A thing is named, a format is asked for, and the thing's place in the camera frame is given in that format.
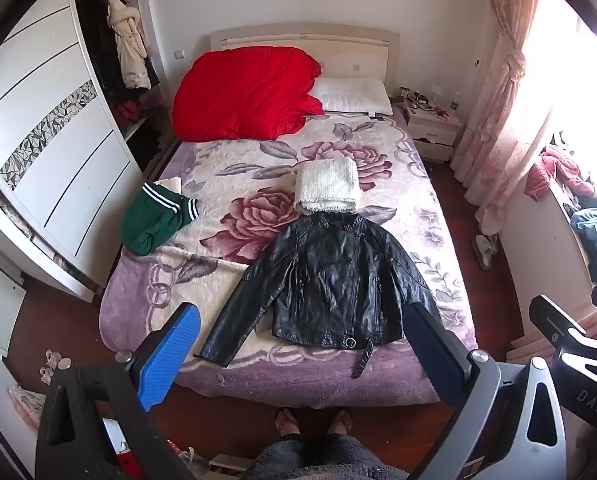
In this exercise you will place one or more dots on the red folded clothes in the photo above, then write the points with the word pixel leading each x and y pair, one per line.
pixel 128 112

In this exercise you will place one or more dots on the beige hooded coat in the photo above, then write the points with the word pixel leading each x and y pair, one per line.
pixel 128 45

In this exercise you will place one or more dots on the pink floor slippers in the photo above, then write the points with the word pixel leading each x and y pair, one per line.
pixel 53 362

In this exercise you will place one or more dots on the white pillow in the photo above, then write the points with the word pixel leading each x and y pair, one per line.
pixel 353 94

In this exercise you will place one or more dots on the white wooden bed headboard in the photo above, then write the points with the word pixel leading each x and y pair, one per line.
pixel 348 47

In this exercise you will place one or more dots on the white sliding door wardrobe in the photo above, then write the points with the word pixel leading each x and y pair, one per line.
pixel 53 135

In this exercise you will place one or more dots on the pile of clothes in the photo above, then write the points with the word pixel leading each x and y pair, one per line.
pixel 96 45

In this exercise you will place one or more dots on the person's foot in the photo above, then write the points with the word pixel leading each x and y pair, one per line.
pixel 287 422
pixel 341 421

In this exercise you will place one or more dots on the green garment with white stripes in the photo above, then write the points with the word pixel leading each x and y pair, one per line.
pixel 151 220

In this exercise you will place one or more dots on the red quilt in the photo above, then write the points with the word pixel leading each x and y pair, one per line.
pixel 243 92

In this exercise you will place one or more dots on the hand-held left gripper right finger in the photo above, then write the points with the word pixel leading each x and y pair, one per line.
pixel 436 355

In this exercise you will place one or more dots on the pink floral curtain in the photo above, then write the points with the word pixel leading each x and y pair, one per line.
pixel 503 85

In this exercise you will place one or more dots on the person's right foot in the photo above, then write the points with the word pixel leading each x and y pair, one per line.
pixel 341 421

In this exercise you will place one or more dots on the black leather jacket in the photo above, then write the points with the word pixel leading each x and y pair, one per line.
pixel 328 280

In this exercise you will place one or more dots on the light wooden step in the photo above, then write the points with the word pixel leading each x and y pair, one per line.
pixel 533 340

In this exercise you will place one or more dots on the pink garment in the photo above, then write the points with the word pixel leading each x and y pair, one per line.
pixel 558 170

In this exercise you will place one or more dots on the pink patterned cloth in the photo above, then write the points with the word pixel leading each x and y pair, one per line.
pixel 28 405

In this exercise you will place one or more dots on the person's left foot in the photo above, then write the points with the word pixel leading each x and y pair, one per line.
pixel 287 422

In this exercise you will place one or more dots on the white nightstand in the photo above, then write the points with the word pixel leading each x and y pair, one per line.
pixel 433 130

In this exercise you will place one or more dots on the white knit sweater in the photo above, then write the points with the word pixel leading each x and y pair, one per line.
pixel 327 185

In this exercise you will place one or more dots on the floral fleece blanket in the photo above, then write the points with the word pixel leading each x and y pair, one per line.
pixel 218 180

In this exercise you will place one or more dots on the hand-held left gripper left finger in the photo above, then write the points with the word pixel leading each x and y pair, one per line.
pixel 171 360

